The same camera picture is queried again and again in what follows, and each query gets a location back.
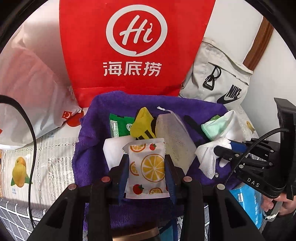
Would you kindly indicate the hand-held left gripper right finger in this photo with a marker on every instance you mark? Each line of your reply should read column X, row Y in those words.
column 170, row 183

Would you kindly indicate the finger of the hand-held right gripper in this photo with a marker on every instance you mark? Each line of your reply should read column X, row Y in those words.
column 238, row 144
column 226, row 153

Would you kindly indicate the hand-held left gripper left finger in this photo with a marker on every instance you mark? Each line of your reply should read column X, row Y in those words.
column 122, row 180

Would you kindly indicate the white tissue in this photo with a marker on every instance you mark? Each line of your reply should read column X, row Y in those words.
column 208, row 155

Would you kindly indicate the mint green sock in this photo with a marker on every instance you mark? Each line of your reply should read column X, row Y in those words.
column 215, row 128

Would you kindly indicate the fruit print packet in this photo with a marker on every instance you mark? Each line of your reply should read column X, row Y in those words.
column 148, row 166

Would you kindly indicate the white foam block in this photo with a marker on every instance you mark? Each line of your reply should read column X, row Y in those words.
column 113, row 153

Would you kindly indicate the white mesh pouch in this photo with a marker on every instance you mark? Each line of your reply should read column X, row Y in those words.
column 175, row 139

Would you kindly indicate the green sachet packet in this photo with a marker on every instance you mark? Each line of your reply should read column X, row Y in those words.
column 120, row 126

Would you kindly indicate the yellow sock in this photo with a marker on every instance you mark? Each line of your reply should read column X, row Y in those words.
column 142, row 122

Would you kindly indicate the person's right hand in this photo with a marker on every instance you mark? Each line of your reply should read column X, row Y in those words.
column 289, row 204

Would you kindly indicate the blue tissue pack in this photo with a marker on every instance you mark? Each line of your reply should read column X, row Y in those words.
column 247, row 204

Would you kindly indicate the purple towel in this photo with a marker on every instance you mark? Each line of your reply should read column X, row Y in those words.
column 92, row 143

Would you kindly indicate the dark tea tin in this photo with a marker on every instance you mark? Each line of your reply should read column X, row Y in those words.
column 136, row 235

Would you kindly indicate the lemon print cloth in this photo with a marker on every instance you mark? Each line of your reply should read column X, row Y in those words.
column 53, row 166

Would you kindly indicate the grey fabric bag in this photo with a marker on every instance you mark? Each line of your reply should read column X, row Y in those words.
column 217, row 76

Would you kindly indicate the red paper bag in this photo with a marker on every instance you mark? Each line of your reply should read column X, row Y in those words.
column 136, row 76

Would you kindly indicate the white plastic shopping bag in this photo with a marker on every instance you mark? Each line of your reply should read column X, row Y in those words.
column 34, row 81

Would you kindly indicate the brown wooden door frame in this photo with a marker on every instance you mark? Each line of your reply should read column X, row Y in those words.
column 260, row 44

